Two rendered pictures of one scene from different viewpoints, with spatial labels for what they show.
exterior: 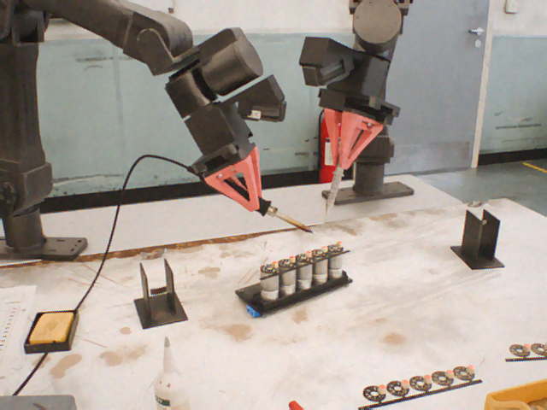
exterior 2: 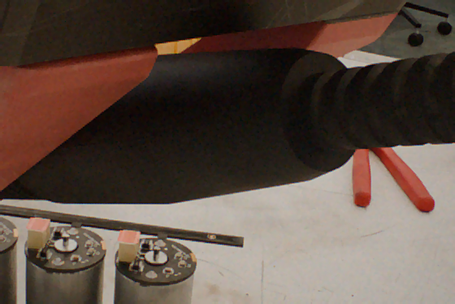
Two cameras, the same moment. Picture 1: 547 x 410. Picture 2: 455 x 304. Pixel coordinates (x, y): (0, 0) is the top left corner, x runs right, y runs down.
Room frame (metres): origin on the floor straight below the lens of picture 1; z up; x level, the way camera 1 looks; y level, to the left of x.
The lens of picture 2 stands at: (0.78, 0.14, 0.95)
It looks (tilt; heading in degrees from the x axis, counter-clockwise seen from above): 22 degrees down; 216
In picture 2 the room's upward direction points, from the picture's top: 6 degrees clockwise
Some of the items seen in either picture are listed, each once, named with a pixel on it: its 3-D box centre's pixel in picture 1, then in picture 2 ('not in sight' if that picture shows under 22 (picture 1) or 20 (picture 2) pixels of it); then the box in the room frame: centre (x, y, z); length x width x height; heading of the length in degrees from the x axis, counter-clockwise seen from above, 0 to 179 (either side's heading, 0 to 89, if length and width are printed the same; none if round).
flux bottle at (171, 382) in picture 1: (170, 379); not in sight; (0.41, 0.10, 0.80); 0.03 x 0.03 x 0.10
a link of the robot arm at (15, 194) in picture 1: (22, 192); not in sight; (0.80, 0.42, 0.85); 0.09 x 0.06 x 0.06; 163
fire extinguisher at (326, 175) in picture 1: (332, 143); not in sight; (3.37, -0.38, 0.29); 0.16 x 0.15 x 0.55; 109
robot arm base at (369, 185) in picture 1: (369, 177); not in sight; (1.08, -0.21, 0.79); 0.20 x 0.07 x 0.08; 110
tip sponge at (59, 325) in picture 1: (52, 330); not in sight; (0.55, 0.28, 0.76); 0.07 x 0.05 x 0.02; 10
